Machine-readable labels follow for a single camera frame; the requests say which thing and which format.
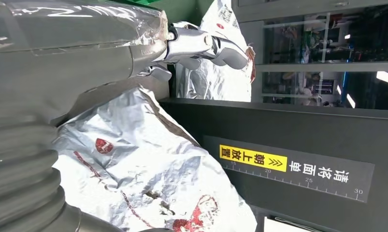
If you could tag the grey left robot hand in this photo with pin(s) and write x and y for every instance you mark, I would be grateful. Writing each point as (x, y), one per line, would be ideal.
(69, 64)

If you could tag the white parcel bag red print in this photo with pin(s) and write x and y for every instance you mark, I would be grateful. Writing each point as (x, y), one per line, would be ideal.
(133, 153)

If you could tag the green plastic crate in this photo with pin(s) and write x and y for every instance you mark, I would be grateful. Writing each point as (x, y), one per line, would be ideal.
(133, 1)

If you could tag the white printed mailer bag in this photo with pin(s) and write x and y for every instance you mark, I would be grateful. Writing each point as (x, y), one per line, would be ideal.
(213, 80)

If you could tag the black scanner column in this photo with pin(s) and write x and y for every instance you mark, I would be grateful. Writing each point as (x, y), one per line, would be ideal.
(309, 128)

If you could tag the grey yellow ruler label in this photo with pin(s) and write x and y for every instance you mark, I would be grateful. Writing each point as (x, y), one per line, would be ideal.
(309, 173)

